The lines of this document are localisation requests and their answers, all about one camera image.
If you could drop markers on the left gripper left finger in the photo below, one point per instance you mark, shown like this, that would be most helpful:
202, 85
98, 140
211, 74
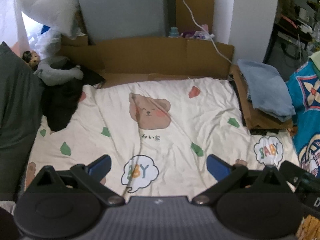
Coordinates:
89, 178

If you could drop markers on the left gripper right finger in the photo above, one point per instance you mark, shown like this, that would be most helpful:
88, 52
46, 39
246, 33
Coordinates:
227, 177

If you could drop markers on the light blue denim pants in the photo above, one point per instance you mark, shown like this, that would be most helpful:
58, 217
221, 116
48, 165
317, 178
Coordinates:
267, 90

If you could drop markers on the black garment under brown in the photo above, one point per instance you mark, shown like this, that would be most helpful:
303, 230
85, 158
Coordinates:
257, 122

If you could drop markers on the brown folded garment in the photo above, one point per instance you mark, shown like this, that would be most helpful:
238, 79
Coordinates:
243, 89

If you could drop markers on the cream bear print duvet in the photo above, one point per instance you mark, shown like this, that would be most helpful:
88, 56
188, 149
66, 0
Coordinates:
159, 135

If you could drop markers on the teal patterned cloth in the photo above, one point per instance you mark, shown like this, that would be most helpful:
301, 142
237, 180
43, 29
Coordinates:
303, 86

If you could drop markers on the dark grey blanket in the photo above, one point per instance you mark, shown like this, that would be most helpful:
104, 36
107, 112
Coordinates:
21, 116

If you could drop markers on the light green cloth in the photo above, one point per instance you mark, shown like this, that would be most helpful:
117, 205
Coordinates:
315, 58

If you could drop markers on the brown cardboard sheet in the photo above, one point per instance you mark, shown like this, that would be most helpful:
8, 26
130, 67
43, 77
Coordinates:
136, 59

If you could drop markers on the small doll head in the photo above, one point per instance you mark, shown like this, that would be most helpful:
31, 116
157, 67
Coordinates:
31, 58

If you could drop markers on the detergent refill pouch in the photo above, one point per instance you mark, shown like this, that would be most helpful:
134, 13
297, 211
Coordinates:
200, 34

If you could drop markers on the dark wooden desk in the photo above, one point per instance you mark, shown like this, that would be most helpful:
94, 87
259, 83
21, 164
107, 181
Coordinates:
294, 21

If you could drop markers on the light blue bottle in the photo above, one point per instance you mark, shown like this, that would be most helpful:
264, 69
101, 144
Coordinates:
173, 32

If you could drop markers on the grey wrapped box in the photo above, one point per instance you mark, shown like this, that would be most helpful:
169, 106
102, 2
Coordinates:
112, 19

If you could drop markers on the white plastic bag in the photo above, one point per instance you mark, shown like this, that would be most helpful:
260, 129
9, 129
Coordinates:
62, 17

